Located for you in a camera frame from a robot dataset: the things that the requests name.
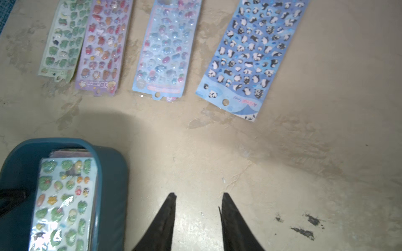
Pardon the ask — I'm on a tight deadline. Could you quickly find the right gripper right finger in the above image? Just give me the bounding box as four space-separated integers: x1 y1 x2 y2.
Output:
219 192 264 251

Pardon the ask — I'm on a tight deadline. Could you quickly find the pink purple sticker sheet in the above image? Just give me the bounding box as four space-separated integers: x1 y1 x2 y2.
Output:
75 0 133 96

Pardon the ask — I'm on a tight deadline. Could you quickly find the lilac character sticker sheet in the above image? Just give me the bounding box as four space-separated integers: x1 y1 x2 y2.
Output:
49 149 93 159

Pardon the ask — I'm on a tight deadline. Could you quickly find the light blue sticker sheet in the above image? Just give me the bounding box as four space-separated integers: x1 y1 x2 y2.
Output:
132 1 202 100

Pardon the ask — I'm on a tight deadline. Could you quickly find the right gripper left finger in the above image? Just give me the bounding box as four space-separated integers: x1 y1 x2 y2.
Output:
133 192 177 251

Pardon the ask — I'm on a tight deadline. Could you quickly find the teal plastic storage box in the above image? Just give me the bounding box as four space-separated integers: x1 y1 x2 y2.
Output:
1 138 128 251

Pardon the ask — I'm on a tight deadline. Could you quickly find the white green frog sticker sheet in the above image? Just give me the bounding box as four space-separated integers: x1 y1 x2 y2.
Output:
28 158 97 251

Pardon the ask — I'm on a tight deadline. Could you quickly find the penguin sticker sheet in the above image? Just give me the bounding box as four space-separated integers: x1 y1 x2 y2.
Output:
196 1 309 121

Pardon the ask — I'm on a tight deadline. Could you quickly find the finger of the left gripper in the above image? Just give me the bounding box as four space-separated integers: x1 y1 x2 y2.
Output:
1 189 27 217

